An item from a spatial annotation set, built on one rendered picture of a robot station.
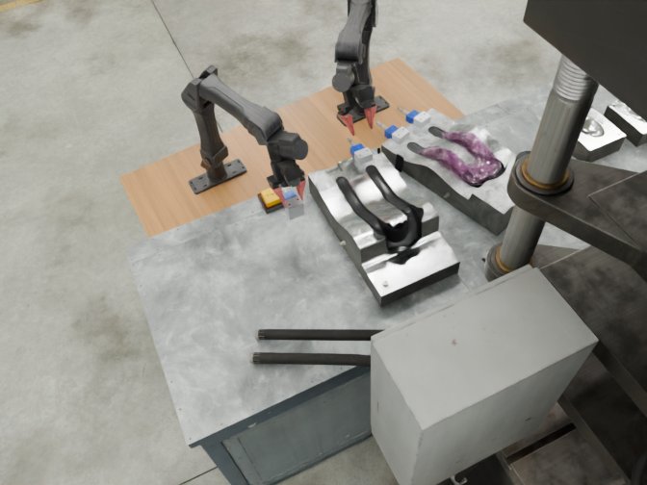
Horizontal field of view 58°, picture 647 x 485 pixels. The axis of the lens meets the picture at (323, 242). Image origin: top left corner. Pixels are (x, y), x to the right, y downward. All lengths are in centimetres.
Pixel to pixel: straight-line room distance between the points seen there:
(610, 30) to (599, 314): 60
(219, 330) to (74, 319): 131
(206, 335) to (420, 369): 94
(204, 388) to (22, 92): 297
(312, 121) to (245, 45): 192
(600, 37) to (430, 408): 51
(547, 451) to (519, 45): 291
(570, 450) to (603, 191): 78
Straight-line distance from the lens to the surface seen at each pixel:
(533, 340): 92
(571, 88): 88
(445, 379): 86
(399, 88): 234
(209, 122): 183
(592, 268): 125
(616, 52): 74
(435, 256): 172
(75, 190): 342
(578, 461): 161
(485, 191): 183
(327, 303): 169
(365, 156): 189
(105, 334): 280
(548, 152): 95
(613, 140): 216
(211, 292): 177
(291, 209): 172
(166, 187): 209
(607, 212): 100
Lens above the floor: 226
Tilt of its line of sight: 53 degrees down
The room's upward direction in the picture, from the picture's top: 6 degrees counter-clockwise
